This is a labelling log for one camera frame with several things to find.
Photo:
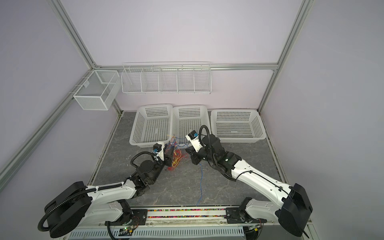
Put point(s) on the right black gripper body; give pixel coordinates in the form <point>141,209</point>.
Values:
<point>206,157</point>

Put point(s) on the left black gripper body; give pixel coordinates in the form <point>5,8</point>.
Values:
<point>159,166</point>

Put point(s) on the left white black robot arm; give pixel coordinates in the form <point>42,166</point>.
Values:
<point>81,205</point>

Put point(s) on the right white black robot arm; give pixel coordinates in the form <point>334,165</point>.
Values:
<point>264,186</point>

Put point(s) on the left white plastic basket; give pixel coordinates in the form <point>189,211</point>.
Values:
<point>152,124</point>

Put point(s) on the white plastic basket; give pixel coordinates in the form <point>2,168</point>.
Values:
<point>187,119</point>
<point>237,126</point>
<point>152,124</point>

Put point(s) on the right white plastic basket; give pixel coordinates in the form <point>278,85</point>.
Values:
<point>237,126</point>

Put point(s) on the middle white plastic basket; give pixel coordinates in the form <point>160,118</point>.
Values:
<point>187,119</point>

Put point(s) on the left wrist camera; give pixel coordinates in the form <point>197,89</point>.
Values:
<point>158,151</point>

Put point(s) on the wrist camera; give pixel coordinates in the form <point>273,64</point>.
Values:
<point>193,138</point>
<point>158,151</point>

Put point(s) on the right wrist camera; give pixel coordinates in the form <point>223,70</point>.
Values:
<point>193,138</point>

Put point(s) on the white wire wall shelf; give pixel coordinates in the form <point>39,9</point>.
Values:
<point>167,78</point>

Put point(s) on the white vented cable duct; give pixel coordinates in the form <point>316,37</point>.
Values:
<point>156,233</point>

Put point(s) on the white mesh wall box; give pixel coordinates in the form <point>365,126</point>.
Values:
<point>99,90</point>

